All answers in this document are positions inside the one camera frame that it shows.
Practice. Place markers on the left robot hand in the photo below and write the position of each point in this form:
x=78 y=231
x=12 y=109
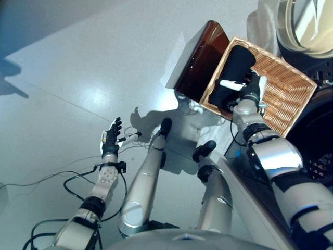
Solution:
x=109 y=144

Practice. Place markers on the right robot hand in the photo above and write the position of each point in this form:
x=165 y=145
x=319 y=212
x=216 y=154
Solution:
x=253 y=87

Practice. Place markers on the black garment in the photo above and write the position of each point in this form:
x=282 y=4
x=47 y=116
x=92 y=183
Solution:
x=236 y=62

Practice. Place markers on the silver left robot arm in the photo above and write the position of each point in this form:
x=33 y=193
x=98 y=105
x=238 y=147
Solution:
x=104 y=187

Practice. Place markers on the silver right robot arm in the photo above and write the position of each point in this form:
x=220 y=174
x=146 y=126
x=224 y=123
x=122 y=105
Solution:
x=278 y=161

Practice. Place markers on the dark grey washing machine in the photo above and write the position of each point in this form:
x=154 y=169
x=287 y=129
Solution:
x=312 y=125

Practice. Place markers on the round glass washing machine door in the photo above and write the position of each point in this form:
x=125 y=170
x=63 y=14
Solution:
x=299 y=26

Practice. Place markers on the rectangular wicker laundry basket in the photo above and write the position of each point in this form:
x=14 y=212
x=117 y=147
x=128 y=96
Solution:
x=283 y=96

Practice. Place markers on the silver left robot leg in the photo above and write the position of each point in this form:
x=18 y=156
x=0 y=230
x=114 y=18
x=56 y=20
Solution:
x=141 y=187

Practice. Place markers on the silver robot leg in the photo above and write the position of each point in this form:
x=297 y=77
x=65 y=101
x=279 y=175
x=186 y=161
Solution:
x=141 y=187
x=216 y=203

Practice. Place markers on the glossy brown curved stool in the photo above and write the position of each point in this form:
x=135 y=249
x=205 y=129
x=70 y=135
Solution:
x=203 y=65

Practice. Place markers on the silver robot torso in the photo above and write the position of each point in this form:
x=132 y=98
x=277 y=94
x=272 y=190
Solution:
x=182 y=240

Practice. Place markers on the silver right robot leg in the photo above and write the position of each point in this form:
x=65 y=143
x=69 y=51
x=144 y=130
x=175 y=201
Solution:
x=216 y=203

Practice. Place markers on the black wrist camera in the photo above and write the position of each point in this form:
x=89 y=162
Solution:
x=122 y=166

